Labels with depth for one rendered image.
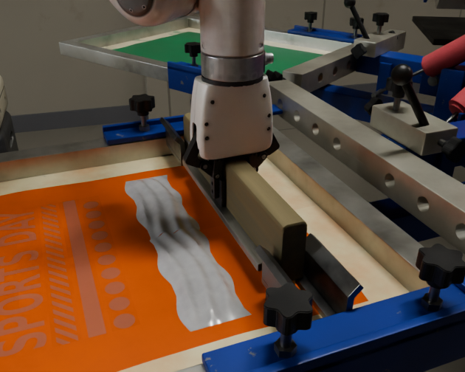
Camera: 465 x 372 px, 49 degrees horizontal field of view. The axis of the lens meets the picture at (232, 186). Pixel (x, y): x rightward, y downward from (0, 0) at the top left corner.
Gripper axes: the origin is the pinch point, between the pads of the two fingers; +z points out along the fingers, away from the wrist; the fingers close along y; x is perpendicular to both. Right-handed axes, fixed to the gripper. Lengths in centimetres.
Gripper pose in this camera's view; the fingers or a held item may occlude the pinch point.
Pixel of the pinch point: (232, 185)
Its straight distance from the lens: 68.5
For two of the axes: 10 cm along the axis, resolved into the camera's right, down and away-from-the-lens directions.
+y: -9.3, 1.7, -3.2
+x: 3.7, 4.4, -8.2
